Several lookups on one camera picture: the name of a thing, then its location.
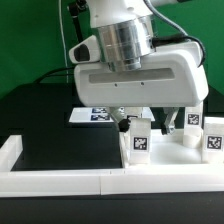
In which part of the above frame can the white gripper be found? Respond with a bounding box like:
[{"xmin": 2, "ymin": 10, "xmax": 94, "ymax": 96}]
[{"xmin": 69, "ymin": 36, "xmax": 208, "ymax": 135}]

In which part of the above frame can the white square table top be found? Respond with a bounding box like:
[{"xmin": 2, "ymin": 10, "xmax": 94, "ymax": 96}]
[{"xmin": 118, "ymin": 128, "xmax": 214, "ymax": 169}]

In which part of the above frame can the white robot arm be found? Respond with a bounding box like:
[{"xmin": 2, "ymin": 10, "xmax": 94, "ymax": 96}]
[{"xmin": 69, "ymin": 0, "xmax": 208, "ymax": 134}]

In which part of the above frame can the white fiducial marker sheet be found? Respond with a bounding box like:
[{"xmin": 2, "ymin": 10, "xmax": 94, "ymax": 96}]
[{"xmin": 68, "ymin": 106, "xmax": 156, "ymax": 123}]

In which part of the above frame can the white U-shaped fence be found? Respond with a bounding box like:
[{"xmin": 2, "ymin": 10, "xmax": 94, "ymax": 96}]
[{"xmin": 0, "ymin": 135, "xmax": 224, "ymax": 197}]

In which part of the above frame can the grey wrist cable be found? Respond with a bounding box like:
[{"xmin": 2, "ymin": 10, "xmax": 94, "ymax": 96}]
[{"xmin": 143, "ymin": 0, "xmax": 207, "ymax": 68}]

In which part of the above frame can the black cable conduit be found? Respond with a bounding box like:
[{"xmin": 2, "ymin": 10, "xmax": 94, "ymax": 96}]
[{"xmin": 33, "ymin": 0, "xmax": 92, "ymax": 84}]

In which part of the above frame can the white thin cable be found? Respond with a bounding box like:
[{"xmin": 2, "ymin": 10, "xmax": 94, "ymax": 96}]
[{"xmin": 58, "ymin": 0, "xmax": 70, "ymax": 84}]

